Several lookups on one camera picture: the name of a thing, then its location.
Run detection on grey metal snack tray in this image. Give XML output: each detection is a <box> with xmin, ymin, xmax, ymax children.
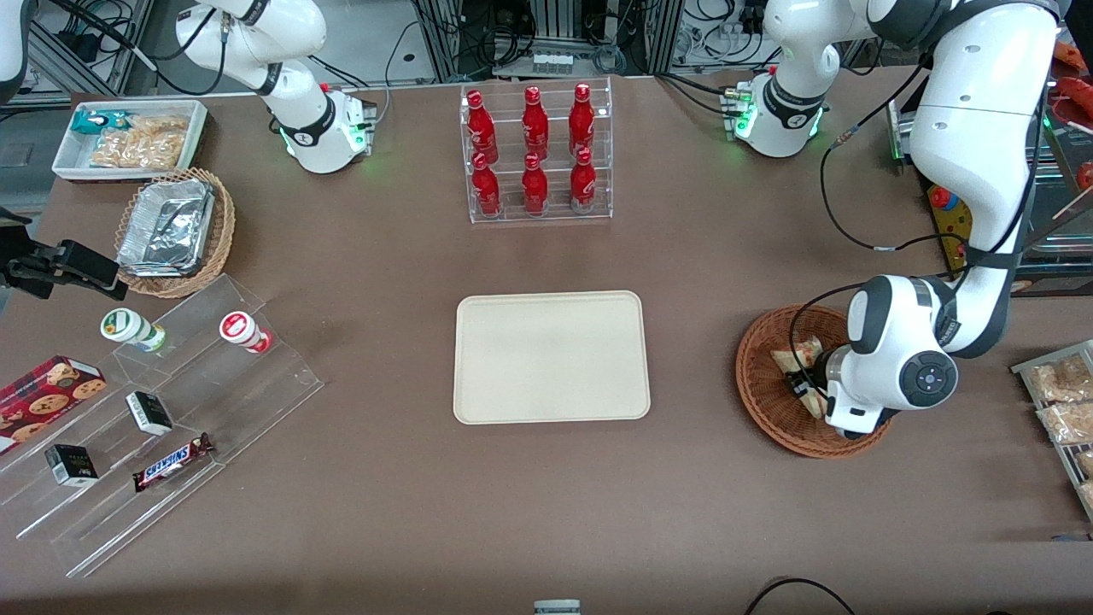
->
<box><xmin>1012</xmin><ymin>340</ymin><xmax>1093</xmax><ymax>524</ymax></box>

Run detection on yellow emergency stop box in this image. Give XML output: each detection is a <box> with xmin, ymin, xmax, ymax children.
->
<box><xmin>926</xmin><ymin>182</ymin><xmax>974</xmax><ymax>261</ymax></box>

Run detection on brown woven round basket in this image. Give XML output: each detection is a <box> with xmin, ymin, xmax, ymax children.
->
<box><xmin>736</xmin><ymin>305</ymin><xmax>896</xmax><ymax>460</ymax></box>

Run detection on light wicker basket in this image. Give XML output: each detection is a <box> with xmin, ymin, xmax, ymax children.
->
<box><xmin>114</xmin><ymin>167</ymin><xmax>237</xmax><ymax>299</ymax></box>

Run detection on small black box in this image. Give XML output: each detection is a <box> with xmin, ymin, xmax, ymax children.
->
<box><xmin>126</xmin><ymin>391</ymin><xmax>173</xmax><ymax>436</ymax></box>
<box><xmin>44</xmin><ymin>444</ymin><xmax>99</xmax><ymax>488</ymax></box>

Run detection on red plaid cookie box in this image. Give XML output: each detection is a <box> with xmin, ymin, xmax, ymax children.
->
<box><xmin>0</xmin><ymin>355</ymin><xmax>108</xmax><ymax>454</ymax></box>

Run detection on stacked aluminium foil containers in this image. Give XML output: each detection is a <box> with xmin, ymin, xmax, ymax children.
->
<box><xmin>117</xmin><ymin>178</ymin><xmax>216</xmax><ymax>277</ymax></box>

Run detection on Snickers chocolate bar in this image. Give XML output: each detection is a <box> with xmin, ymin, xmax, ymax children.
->
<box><xmin>132</xmin><ymin>433</ymin><xmax>214</xmax><ymax>493</ymax></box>

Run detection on clear acrylic stepped stand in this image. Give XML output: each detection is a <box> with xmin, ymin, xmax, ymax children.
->
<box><xmin>0</xmin><ymin>273</ymin><xmax>325</xmax><ymax>579</ymax></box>

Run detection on clear acrylic bottle rack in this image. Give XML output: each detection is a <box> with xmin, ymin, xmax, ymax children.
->
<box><xmin>460</xmin><ymin>76</ymin><xmax>614</xmax><ymax>226</ymax></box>

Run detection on red lidded yogurt cup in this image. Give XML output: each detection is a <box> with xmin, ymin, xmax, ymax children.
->
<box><xmin>219</xmin><ymin>312</ymin><xmax>272</xmax><ymax>354</ymax></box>

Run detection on black table cable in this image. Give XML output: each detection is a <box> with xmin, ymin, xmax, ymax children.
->
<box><xmin>743</xmin><ymin>578</ymin><xmax>857</xmax><ymax>615</ymax></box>

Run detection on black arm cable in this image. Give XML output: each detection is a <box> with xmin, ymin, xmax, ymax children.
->
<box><xmin>789</xmin><ymin>51</ymin><xmax>970</xmax><ymax>381</ymax></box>

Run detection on red drink bottle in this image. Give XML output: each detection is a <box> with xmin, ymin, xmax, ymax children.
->
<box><xmin>465</xmin><ymin>90</ymin><xmax>499</xmax><ymax>163</ymax></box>
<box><xmin>521</xmin><ymin>152</ymin><xmax>549</xmax><ymax>216</ymax></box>
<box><xmin>569</xmin><ymin>83</ymin><xmax>596</xmax><ymax>156</ymax></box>
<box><xmin>471</xmin><ymin>152</ymin><xmax>502</xmax><ymax>217</ymax></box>
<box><xmin>522</xmin><ymin>85</ymin><xmax>550</xmax><ymax>159</ymax></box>
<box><xmin>570</xmin><ymin>147</ymin><xmax>598</xmax><ymax>214</ymax></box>

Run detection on teal snack packet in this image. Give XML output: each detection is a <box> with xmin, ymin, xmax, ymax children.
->
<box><xmin>71</xmin><ymin>109</ymin><xmax>129</xmax><ymax>136</ymax></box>

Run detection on cream rectangular serving tray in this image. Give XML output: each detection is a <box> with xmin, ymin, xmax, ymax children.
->
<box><xmin>453</xmin><ymin>291</ymin><xmax>652</xmax><ymax>425</ymax></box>

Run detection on clear bag of crackers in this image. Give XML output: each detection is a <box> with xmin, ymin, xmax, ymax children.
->
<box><xmin>90</xmin><ymin>115</ymin><xmax>190</xmax><ymax>170</ymax></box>

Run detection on white rectangular bin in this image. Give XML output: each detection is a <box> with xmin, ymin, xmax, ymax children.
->
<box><xmin>51</xmin><ymin>100</ymin><xmax>209</xmax><ymax>184</ymax></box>

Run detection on triangular sandwich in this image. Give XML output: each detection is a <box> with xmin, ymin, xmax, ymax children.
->
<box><xmin>771</xmin><ymin>336</ymin><xmax>827</xmax><ymax>419</ymax></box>

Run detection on white power strip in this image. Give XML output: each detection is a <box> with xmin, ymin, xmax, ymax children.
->
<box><xmin>531</xmin><ymin>50</ymin><xmax>582</xmax><ymax>78</ymax></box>

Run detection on green lidded yogurt cup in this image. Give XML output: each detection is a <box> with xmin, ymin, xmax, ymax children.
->
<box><xmin>100</xmin><ymin>308</ymin><xmax>167</xmax><ymax>353</ymax></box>

